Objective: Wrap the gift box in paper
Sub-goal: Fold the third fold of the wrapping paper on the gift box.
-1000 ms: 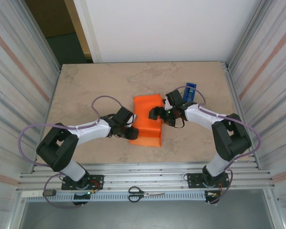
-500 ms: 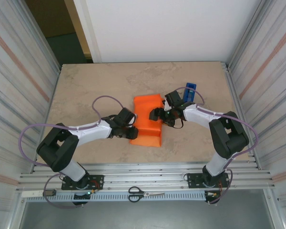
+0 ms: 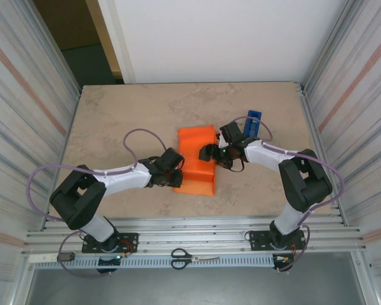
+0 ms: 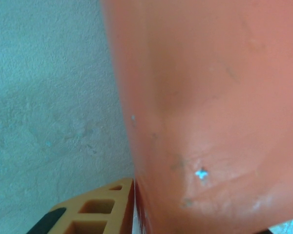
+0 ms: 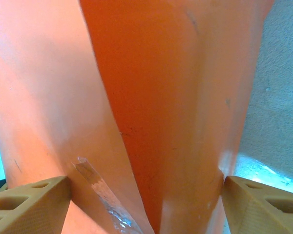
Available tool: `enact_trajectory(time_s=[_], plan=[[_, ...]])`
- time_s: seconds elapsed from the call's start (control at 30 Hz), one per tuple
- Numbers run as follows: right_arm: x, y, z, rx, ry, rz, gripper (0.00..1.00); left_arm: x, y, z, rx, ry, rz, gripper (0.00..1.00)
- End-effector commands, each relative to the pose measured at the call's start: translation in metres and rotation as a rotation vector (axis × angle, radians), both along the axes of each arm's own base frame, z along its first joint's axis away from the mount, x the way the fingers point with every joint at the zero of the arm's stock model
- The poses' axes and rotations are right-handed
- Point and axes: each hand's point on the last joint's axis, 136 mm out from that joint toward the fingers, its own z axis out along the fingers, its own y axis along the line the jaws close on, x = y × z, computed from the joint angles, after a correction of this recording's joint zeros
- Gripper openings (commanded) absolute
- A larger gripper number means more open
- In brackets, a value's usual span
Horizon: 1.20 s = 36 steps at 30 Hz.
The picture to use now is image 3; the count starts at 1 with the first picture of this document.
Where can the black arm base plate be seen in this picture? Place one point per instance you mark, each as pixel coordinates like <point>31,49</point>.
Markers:
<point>130,238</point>
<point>257,241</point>

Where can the black controller board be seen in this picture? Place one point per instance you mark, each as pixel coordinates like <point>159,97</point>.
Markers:
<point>108,262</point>
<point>282,260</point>

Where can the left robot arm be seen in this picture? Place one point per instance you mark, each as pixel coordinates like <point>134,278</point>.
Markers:
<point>76,200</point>

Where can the orange wrapping paper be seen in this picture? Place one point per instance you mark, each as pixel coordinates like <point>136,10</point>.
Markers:
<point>190,143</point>

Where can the small tan electronics box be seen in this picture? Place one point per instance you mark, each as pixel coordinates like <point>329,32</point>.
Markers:
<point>66,256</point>

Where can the blue tape dispenser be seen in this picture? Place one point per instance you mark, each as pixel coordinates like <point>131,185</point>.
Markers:
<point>252,127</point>

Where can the white door frame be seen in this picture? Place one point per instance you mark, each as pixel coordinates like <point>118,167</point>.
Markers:
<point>116,38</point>

